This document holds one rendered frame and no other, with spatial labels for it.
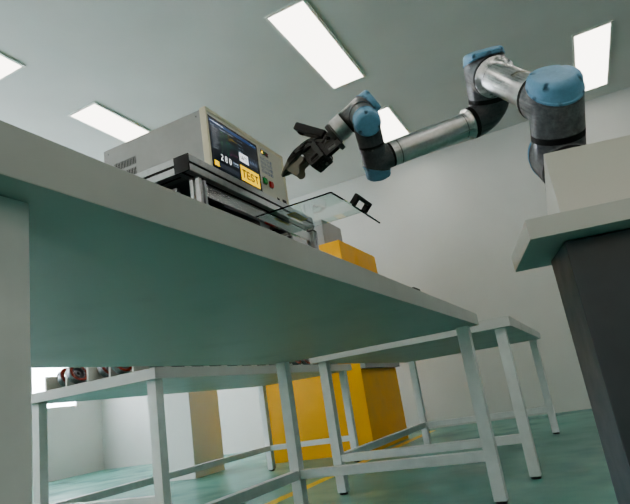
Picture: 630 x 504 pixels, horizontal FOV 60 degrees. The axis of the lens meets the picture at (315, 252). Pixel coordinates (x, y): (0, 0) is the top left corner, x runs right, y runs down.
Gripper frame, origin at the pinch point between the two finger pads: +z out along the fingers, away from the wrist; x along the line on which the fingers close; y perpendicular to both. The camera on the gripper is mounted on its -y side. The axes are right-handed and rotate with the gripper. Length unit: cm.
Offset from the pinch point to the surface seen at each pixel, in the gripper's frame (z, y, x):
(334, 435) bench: 94, 54, 140
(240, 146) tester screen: 3.7, -9.1, -12.4
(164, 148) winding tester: 18.2, -14.2, -28.8
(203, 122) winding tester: 3.9, -10.6, -29.1
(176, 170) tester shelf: 12.0, 6.7, -42.5
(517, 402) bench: 4, 91, 140
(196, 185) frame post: 10.0, 13.1, -41.0
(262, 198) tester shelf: 8.2, 7.2, -8.1
